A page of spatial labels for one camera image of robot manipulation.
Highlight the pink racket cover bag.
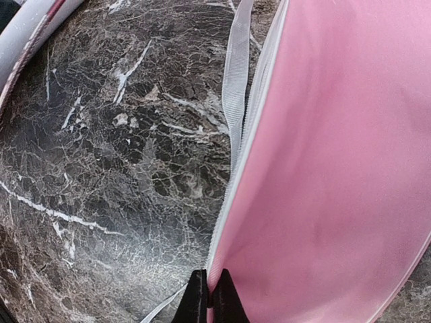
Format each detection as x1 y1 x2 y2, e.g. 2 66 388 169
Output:
205 1 430 322

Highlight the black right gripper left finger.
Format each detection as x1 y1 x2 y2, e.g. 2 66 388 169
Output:
172 269 209 323

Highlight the white shuttlecock tube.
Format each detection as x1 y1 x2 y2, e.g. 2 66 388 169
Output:
1 0 83 111

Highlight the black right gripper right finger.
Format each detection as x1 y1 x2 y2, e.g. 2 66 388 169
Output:
212 268 250 323

